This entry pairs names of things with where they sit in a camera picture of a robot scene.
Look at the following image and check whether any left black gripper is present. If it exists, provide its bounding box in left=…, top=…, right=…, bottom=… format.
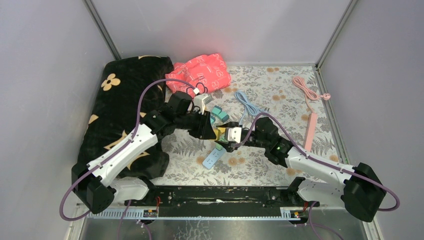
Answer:
left=174, top=108, right=217, bottom=141

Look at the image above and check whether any green plug cube bottom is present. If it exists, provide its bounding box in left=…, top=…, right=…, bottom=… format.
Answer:
left=222, top=130, right=229, bottom=143

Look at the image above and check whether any yellow plug cube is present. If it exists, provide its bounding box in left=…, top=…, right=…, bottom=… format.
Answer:
left=213, top=128, right=224, bottom=141

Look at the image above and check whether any teal plug cube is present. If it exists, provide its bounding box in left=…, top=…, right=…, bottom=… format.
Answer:
left=211, top=106, right=223, bottom=116
left=217, top=111, right=230, bottom=123

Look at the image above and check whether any blue power strip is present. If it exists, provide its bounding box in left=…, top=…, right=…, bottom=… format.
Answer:
left=202, top=90, right=270, bottom=170

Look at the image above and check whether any pink power strip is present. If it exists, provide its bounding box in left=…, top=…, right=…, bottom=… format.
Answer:
left=292, top=76, right=331, bottom=152

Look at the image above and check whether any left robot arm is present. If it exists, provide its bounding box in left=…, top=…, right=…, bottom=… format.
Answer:
left=71, top=91, right=217, bottom=214

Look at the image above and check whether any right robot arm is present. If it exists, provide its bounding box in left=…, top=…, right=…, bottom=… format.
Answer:
left=214, top=117, right=387, bottom=223

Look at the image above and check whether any pink patterned bag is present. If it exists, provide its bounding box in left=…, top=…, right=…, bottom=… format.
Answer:
left=165, top=53, right=232, bottom=97

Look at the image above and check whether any floral table mat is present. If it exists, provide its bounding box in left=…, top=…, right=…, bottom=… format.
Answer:
left=153, top=66, right=340, bottom=186

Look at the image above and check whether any black floral blanket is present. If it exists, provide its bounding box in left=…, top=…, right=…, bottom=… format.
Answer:
left=77, top=55, right=174, bottom=165

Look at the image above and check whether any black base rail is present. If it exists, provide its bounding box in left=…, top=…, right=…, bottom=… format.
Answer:
left=130, top=185, right=309, bottom=218

